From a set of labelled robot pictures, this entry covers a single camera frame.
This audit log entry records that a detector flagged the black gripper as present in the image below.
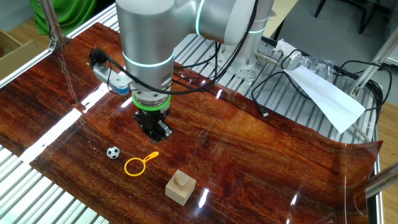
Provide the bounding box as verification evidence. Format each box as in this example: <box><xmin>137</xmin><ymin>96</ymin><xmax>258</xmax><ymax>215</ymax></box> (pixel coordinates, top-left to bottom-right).
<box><xmin>132</xmin><ymin>108</ymin><xmax>175</xmax><ymax>144</ymax></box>

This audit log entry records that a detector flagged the yellow bubble ring wand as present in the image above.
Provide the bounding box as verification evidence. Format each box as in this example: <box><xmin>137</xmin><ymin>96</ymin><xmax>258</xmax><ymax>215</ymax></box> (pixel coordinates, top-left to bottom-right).
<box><xmin>124</xmin><ymin>151</ymin><xmax>160</xmax><ymax>177</ymax></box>

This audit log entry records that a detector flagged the small soccer ball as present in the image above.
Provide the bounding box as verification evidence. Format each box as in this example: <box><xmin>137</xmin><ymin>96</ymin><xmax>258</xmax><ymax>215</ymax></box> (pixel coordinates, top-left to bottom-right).
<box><xmin>106</xmin><ymin>146</ymin><xmax>121</xmax><ymax>160</ymax></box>

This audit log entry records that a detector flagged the small wooden cube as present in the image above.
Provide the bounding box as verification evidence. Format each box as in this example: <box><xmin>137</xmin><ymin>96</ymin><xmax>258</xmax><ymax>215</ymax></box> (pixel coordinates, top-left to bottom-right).
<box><xmin>173</xmin><ymin>174</ymin><xmax>191</xmax><ymax>191</ymax></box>

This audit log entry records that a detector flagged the large wooden cube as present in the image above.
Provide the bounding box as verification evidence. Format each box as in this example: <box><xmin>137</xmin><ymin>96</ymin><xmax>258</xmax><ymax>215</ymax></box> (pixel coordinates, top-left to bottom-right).
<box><xmin>164</xmin><ymin>169</ymin><xmax>197</xmax><ymax>207</ymax></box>

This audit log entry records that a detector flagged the glossy wood-grain mat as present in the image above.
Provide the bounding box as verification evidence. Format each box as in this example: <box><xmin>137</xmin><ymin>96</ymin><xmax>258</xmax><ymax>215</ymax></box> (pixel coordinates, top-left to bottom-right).
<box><xmin>0</xmin><ymin>21</ymin><xmax>383</xmax><ymax>224</ymax></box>

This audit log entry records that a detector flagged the green cloth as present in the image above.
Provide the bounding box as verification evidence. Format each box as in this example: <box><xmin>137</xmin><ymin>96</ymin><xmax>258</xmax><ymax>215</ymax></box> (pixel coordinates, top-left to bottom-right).
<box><xmin>29</xmin><ymin>0</ymin><xmax>99</xmax><ymax>37</ymax></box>

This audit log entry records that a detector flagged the white tissue wad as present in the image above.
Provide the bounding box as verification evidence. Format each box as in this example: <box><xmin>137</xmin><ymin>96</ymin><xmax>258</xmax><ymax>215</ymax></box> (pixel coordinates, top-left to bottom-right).
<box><xmin>273</xmin><ymin>39</ymin><xmax>298</xmax><ymax>57</ymax></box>

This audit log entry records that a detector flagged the cardboard box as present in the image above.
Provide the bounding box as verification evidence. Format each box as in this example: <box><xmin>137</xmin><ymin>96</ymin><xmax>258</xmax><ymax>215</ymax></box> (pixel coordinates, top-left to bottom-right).
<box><xmin>0</xmin><ymin>29</ymin><xmax>44</xmax><ymax>82</ymax></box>

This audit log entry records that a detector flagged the clear plastic bag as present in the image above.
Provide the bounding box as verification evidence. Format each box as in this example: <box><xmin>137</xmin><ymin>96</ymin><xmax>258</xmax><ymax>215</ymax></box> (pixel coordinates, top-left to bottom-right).
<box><xmin>281</xmin><ymin>51</ymin><xmax>335</xmax><ymax>82</ymax></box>

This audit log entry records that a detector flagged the white paper sheet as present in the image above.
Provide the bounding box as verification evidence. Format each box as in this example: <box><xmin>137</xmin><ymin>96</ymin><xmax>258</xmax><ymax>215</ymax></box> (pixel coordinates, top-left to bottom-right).
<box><xmin>284</xmin><ymin>65</ymin><xmax>366</xmax><ymax>134</ymax></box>

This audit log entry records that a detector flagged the black chair base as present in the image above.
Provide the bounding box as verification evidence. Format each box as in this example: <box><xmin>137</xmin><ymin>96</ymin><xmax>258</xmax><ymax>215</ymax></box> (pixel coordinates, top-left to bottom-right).
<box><xmin>313</xmin><ymin>0</ymin><xmax>392</xmax><ymax>35</ymax></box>

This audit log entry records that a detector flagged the green flange ring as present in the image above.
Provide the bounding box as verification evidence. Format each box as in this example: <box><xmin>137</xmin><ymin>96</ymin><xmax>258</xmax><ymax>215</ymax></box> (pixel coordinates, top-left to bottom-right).
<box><xmin>131</xmin><ymin>92</ymin><xmax>172</xmax><ymax>112</ymax></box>

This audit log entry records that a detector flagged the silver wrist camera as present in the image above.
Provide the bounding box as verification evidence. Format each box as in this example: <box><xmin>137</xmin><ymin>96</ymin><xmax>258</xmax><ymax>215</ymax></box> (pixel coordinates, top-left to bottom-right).
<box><xmin>92</xmin><ymin>62</ymin><xmax>133</xmax><ymax>96</ymax></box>

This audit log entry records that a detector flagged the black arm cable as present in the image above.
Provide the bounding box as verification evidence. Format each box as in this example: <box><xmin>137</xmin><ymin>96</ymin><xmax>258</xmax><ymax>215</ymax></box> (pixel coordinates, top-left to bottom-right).
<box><xmin>88</xmin><ymin>0</ymin><xmax>259</xmax><ymax>96</ymax></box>

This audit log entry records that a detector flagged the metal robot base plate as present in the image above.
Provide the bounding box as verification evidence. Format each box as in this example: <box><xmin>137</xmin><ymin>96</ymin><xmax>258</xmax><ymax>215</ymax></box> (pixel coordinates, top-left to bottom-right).
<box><xmin>214</xmin><ymin>46</ymin><xmax>282</xmax><ymax>83</ymax></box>

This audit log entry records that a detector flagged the black USB cable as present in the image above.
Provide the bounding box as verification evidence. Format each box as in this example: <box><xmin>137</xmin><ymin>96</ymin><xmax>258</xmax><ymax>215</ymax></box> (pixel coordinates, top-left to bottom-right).
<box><xmin>250</xmin><ymin>70</ymin><xmax>312</xmax><ymax>118</ymax></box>

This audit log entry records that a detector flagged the metal cable connector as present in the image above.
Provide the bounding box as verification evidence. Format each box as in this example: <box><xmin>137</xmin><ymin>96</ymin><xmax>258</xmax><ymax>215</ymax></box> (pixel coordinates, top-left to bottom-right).
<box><xmin>255</xmin><ymin>51</ymin><xmax>280</xmax><ymax>66</ymax></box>

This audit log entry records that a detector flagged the aluminium frame post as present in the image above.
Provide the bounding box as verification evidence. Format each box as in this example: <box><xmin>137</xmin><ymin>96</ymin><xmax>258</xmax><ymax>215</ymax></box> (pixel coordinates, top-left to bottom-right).
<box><xmin>365</xmin><ymin>161</ymin><xmax>398</xmax><ymax>200</ymax></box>
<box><xmin>39</xmin><ymin>0</ymin><xmax>68</xmax><ymax>52</ymax></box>
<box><xmin>349</xmin><ymin>32</ymin><xmax>398</xmax><ymax>99</ymax></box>

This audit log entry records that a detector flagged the black cable bundle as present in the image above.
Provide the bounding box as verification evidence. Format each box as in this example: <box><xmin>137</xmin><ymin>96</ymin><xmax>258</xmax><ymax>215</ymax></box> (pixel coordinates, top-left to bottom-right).
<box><xmin>334</xmin><ymin>58</ymin><xmax>393</xmax><ymax>125</ymax></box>

